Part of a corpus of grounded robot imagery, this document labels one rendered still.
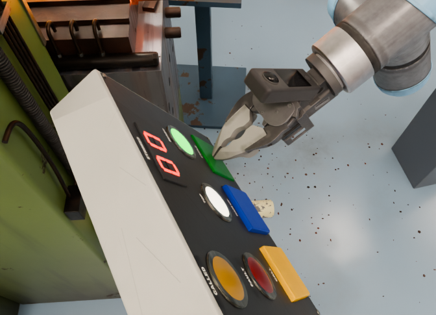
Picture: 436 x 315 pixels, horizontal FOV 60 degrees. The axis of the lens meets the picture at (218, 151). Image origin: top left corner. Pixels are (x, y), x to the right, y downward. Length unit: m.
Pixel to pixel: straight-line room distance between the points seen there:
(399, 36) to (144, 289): 0.44
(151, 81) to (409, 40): 0.53
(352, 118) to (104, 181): 1.71
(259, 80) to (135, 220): 0.24
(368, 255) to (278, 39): 1.28
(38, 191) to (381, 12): 0.60
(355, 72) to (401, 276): 1.25
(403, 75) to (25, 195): 0.66
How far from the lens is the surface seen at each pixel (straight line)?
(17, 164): 0.65
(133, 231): 0.36
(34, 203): 0.76
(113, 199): 0.39
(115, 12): 0.88
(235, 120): 0.58
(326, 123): 1.95
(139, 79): 0.87
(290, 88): 0.52
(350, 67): 0.55
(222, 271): 0.35
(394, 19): 0.57
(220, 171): 0.56
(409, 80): 0.69
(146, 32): 0.93
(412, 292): 1.72
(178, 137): 0.50
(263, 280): 0.43
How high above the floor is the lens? 1.52
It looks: 58 degrees down
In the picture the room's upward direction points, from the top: straight up
